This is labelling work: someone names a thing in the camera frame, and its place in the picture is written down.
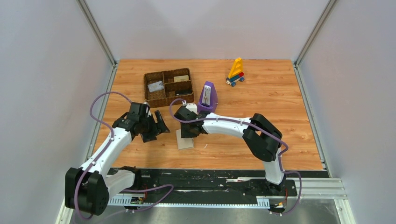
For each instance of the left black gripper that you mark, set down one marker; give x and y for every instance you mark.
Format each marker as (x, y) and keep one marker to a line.
(153, 127)

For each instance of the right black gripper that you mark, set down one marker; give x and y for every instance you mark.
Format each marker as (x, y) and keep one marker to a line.
(190, 131)

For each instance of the white card holder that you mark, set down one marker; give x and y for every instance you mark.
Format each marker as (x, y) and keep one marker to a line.
(183, 143)

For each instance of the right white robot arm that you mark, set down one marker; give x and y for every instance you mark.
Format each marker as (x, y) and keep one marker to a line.
(262, 138)

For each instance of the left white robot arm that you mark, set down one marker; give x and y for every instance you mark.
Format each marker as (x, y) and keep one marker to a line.
(88, 188)

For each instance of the grey card in basket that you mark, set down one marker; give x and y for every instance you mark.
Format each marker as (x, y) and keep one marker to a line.
(155, 86)

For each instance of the beige card in basket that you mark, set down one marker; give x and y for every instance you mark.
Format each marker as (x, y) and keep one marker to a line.
(181, 78)

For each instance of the purple metronome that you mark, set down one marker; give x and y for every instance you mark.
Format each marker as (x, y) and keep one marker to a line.
(208, 100)

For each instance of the brown wicker divided basket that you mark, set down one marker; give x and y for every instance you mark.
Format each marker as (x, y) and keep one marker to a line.
(164, 97)

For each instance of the colourful toy block car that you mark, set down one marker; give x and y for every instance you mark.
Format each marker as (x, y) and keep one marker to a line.
(236, 73)

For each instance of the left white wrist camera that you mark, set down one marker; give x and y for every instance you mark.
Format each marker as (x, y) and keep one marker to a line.
(148, 112)

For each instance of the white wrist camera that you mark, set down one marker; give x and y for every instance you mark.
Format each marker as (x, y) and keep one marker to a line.
(148, 112)
(192, 107)

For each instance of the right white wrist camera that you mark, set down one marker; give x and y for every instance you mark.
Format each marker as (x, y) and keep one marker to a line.
(192, 107)

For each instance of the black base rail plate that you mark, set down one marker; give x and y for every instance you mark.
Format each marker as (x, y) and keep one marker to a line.
(210, 187)

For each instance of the left aluminium frame post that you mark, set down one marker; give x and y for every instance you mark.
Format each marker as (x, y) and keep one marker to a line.
(97, 32)

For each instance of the aluminium frame post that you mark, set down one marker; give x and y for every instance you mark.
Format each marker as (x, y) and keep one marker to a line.
(317, 28)
(97, 32)

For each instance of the right aluminium frame post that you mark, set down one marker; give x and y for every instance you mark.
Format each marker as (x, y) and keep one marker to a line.
(317, 28)

